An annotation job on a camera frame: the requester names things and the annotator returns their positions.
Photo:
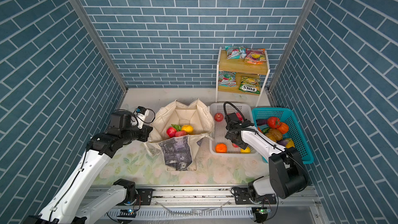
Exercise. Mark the purple eggplant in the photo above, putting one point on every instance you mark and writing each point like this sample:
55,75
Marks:
261,122

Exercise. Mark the teal plastic basket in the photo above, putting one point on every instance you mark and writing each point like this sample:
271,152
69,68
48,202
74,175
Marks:
295,132

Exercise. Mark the brown potato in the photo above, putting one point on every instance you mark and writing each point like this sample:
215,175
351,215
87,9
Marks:
278,136

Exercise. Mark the floral table mat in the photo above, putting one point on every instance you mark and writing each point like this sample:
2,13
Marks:
133,162

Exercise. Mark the pink dragon fruit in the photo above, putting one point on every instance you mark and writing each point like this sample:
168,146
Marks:
172,130

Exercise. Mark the teal red snack bag lower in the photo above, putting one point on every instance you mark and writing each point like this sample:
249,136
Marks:
227,79

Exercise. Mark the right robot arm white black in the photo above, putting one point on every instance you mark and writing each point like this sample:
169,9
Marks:
287,174

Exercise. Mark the yellow lemon front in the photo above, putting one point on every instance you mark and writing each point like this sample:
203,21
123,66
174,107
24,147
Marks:
247,150

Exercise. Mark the wooden two-tier shelf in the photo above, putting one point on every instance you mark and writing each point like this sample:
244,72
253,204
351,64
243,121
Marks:
241,68

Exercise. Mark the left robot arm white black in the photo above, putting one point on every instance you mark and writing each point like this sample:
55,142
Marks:
65,208

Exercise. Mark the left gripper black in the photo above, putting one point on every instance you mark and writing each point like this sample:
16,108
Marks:
146,130

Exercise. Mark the teal snack bag top shelf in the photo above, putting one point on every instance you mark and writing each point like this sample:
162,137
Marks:
235,52

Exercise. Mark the white plastic basket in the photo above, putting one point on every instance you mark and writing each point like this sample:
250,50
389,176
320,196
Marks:
220,130

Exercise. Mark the red apple small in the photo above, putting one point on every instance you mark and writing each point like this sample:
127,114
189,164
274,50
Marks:
218,117
239,116

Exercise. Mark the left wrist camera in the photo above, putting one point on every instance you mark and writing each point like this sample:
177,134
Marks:
140,114

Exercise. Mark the orange tangerine front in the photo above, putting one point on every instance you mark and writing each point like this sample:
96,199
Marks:
221,148

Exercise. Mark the red tomato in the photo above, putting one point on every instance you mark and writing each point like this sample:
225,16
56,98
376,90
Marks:
273,122

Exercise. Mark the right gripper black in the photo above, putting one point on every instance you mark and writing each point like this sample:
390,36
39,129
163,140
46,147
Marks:
229,134

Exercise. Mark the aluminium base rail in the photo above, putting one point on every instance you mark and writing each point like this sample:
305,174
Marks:
216,204

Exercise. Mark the beige canvas grocery bag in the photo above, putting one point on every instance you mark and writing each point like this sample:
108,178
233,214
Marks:
179,152

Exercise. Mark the pink yellow snack bag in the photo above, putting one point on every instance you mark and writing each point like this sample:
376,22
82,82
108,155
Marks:
255,56

